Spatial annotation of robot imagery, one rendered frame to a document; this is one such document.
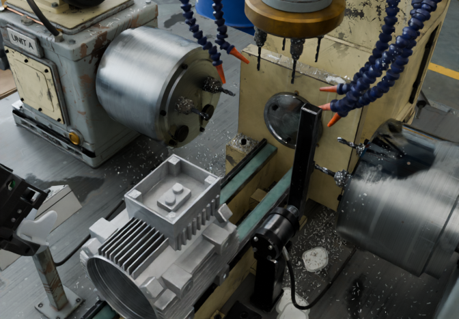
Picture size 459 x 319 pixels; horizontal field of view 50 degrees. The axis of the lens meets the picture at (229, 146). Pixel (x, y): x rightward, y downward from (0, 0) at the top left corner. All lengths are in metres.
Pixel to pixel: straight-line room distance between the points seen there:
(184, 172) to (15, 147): 0.73
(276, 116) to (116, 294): 0.53
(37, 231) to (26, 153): 0.79
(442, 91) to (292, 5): 2.51
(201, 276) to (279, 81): 0.49
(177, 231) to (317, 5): 0.44
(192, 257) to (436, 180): 0.41
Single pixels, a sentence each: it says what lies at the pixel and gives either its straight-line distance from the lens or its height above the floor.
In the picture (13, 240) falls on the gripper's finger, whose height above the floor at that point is 1.25.
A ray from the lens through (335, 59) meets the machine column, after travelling 1.16.
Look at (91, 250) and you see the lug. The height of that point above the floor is 1.09.
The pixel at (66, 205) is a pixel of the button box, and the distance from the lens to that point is 0.92.
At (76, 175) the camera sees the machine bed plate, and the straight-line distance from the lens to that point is 1.35.
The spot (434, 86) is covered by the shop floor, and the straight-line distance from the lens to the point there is 3.34.
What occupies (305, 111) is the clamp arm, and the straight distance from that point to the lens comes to 0.79.
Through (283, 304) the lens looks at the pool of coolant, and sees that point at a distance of 1.08.
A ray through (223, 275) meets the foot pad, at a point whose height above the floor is 0.98.
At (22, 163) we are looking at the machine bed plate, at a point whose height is 0.80.
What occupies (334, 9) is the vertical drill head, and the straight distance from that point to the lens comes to 0.90.
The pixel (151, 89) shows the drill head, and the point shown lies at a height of 1.11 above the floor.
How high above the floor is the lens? 1.72
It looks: 41 degrees down
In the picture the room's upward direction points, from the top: 2 degrees clockwise
